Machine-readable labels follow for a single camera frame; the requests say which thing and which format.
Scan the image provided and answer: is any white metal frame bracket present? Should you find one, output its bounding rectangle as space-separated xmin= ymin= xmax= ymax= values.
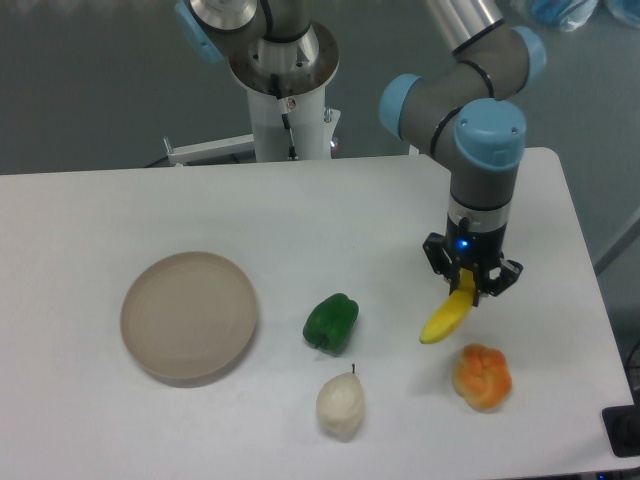
xmin=163 ymin=134 xmax=254 ymax=166

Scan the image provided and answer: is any black box at table edge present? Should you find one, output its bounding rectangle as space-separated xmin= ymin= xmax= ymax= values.
xmin=602 ymin=405 xmax=639 ymax=458

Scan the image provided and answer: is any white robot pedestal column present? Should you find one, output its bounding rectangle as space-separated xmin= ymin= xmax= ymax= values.
xmin=228 ymin=22 xmax=341 ymax=163

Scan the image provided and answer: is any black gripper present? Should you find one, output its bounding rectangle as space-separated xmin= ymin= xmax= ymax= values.
xmin=422 ymin=218 xmax=524 ymax=306

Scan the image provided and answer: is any beige round plate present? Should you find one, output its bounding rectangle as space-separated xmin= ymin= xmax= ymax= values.
xmin=120 ymin=252 xmax=259 ymax=388

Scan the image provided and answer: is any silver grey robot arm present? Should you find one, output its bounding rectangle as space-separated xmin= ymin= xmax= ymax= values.
xmin=174 ymin=1 xmax=546 ymax=298

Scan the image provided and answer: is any black pedestal cable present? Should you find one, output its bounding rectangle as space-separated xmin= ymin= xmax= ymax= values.
xmin=270 ymin=73 xmax=300 ymax=161

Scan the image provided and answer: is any white pear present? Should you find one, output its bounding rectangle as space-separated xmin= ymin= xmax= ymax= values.
xmin=316 ymin=365 xmax=366 ymax=442

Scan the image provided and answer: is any green bell pepper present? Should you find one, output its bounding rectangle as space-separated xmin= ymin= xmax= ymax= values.
xmin=302 ymin=293 xmax=359 ymax=353

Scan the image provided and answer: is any yellow banana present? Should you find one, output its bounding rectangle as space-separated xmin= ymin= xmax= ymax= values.
xmin=419 ymin=269 xmax=476 ymax=344

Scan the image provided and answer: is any blue plastic bag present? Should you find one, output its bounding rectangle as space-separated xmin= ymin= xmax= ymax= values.
xmin=509 ymin=0 xmax=639 ymax=33

